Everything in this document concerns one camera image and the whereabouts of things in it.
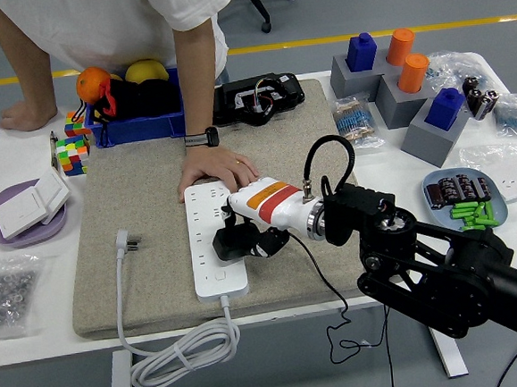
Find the black pouch red trim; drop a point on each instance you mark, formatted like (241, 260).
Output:
(143, 99)

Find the bag of metal nuts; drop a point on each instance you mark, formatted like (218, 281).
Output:
(6, 294)

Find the white wall switch panel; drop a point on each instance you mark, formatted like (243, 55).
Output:
(18, 212)
(53, 191)

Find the grey square block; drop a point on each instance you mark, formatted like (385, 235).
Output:
(424, 144)
(343, 81)
(396, 106)

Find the blue plastic bin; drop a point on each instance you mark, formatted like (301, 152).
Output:
(146, 128)

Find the purple plate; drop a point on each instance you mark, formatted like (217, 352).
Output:
(29, 238)

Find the small colourful puzzle cube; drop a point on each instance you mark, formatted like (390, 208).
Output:
(74, 125)

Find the bag of striped resistors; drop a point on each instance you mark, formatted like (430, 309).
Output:
(354, 121)

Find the blue square peg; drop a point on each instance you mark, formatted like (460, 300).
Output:
(360, 53)
(444, 109)

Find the yellow lemon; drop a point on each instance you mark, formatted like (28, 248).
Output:
(146, 70)

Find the person's right hand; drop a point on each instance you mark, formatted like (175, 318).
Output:
(28, 116)

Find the large colourful puzzle cube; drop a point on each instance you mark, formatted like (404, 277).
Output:
(72, 156)

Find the orange fruit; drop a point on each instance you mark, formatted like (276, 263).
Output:
(91, 83)

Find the light blue plate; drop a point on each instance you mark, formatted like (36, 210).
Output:
(443, 223)

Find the black wristwatch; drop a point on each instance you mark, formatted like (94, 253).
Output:
(202, 138)

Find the white wall socket panel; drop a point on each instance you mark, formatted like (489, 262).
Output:
(514, 180)

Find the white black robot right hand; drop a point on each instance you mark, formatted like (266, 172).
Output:
(277, 203)

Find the green cylindrical battery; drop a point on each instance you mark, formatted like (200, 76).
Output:
(464, 206)
(480, 210)
(462, 211)
(470, 228)
(489, 211)
(487, 222)
(461, 216)

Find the silver pen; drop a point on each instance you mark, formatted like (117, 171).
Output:
(54, 149)

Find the person's left hand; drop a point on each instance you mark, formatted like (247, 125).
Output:
(211, 163)

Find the black office chair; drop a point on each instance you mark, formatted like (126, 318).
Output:
(266, 26)

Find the black capacitor silver top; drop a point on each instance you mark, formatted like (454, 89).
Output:
(476, 104)
(489, 104)
(472, 86)

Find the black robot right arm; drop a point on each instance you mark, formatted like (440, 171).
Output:
(423, 243)

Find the orange cylinder peg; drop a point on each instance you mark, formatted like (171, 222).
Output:
(413, 73)
(400, 48)

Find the grey-brown mat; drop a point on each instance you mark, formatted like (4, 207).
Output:
(143, 202)

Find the white table leg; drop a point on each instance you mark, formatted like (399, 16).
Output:
(121, 383)
(453, 359)

